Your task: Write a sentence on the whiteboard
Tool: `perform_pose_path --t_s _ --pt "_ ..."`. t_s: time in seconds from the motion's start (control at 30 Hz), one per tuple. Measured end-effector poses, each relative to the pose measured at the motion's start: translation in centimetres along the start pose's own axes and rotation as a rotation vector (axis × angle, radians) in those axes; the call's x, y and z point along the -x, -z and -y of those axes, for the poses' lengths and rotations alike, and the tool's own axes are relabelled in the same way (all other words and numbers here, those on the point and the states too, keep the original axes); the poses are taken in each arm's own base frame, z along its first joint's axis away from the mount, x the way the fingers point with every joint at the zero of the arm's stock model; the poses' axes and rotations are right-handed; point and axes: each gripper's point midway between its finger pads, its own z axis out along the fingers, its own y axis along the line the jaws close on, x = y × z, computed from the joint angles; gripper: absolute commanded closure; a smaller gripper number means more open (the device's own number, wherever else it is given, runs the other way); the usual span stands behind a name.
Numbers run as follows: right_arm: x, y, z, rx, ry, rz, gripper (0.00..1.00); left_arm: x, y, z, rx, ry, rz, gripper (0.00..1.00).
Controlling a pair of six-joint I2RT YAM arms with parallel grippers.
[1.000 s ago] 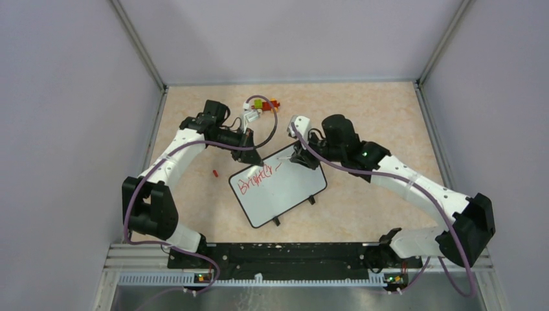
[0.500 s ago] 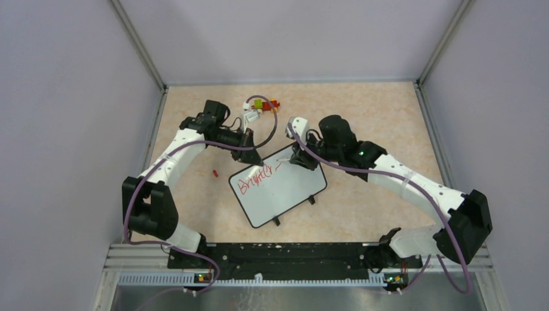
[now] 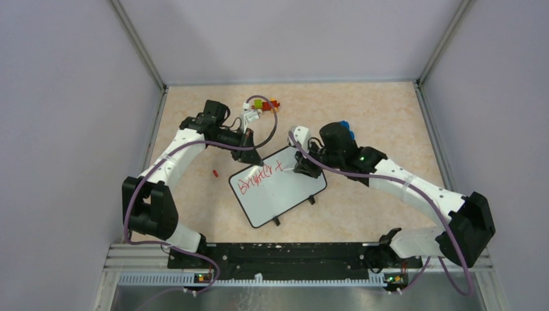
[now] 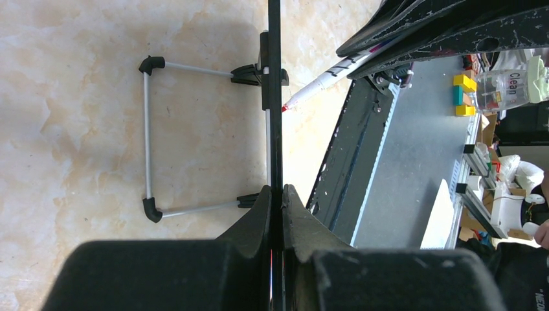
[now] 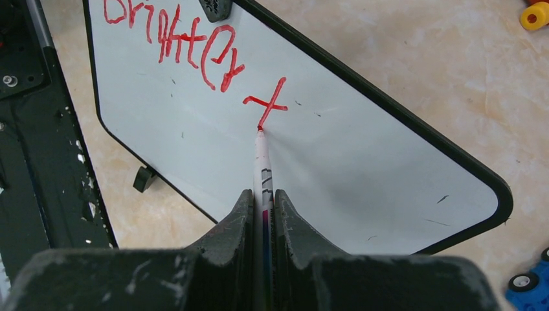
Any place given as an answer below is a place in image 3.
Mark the blue toy car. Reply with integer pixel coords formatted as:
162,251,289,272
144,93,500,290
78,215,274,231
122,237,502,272
339,121,355,140

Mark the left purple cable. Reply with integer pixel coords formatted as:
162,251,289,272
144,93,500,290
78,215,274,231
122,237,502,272
122,94,280,296

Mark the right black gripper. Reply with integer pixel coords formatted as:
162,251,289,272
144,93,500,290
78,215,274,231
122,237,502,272
295,139,343,179

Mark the purple cable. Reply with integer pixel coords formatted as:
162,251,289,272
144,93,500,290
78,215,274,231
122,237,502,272
288,130,476,298
122,94,280,296

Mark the red green toy train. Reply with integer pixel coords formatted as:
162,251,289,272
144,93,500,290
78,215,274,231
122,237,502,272
252,99,280,112

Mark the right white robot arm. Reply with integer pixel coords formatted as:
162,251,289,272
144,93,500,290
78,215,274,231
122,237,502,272
287,122,496,268

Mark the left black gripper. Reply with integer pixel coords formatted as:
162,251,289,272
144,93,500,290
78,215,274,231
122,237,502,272
210,126,263,167

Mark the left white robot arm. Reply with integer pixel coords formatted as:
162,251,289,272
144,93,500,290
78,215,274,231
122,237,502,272
122,100,263,268

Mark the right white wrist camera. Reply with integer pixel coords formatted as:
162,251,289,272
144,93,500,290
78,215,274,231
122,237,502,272
287,126,311,152

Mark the grey slotted cable duct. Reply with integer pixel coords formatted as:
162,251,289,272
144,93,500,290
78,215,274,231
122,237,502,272
118,272,387,287

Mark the small whiteboard with stand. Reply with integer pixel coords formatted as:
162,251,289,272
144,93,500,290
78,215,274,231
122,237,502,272
229,146,328,228

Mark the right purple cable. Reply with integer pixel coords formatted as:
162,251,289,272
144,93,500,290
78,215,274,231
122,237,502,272
288,130,476,298

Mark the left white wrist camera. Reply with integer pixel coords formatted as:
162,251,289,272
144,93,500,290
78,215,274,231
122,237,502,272
241,102,263,131

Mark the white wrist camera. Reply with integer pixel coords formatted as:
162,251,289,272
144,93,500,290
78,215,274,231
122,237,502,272
287,126,311,152
241,102,263,131

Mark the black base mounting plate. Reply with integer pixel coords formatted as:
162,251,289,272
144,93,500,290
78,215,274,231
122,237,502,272
168,242,422,271

